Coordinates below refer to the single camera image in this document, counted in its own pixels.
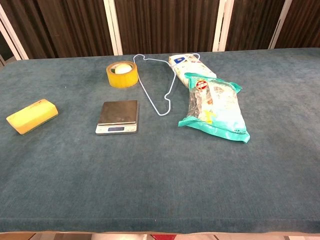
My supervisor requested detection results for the white partition post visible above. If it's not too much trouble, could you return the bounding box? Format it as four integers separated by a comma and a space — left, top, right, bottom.
103, 0, 124, 56
0, 4, 30, 61
212, 0, 235, 53
268, 0, 293, 50

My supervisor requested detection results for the silver digital kitchen scale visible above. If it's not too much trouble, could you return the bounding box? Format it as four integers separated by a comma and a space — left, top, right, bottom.
95, 99, 139, 136

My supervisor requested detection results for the teal table cloth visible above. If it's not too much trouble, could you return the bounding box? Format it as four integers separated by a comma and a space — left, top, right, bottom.
0, 47, 320, 234

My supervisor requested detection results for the white printed paper package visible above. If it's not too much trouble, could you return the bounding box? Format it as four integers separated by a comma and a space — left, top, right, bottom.
168, 53, 218, 89

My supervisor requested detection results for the white egg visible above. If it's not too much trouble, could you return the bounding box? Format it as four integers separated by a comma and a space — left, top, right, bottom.
114, 63, 132, 75

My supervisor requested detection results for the white wire hanger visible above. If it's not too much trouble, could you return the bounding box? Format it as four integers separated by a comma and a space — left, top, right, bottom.
132, 52, 202, 116

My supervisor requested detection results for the yellow tape roll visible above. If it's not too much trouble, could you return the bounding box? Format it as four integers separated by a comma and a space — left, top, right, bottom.
106, 61, 139, 89

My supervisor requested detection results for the yellow sponge block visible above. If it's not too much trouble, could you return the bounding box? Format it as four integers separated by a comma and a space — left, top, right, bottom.
6, 98, 59, 136

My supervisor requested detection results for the teal clear snack bag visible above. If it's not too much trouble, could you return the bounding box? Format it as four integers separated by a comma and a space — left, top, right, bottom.
177, 72, 251, 144

